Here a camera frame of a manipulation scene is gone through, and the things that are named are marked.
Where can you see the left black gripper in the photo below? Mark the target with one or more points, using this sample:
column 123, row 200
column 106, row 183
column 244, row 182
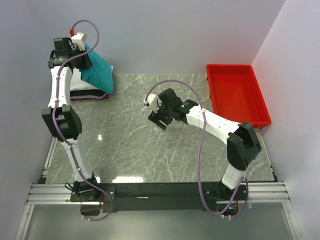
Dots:
column 86, row 64

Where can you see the red plastic bin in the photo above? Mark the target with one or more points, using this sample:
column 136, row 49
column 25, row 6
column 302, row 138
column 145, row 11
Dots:
column 236, row 95

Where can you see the teal t shirt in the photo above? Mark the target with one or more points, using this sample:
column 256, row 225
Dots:
column 100, row 74

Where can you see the black folded t shirt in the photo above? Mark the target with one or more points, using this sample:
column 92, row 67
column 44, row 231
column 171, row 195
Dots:
column 96, row 92

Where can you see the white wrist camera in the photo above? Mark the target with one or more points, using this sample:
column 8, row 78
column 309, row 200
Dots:
column 151, row 102
column 78, row 38

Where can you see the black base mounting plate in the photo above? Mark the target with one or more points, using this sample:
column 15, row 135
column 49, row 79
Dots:
column 119, row 197

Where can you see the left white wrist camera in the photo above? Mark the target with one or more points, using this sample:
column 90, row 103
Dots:
column 78, row 38

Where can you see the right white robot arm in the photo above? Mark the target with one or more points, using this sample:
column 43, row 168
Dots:
column 241, row 140

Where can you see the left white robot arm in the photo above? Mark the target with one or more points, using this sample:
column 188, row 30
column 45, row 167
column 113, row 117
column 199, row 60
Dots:
column 60, row 118

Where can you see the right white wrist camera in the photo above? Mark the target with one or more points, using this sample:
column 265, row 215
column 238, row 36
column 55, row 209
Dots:
column 151, row 102

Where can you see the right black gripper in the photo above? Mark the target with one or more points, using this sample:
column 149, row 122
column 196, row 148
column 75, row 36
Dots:
column 155, row 117

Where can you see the white folded t shirt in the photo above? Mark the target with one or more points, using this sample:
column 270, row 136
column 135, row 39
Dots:
column 80, row 85

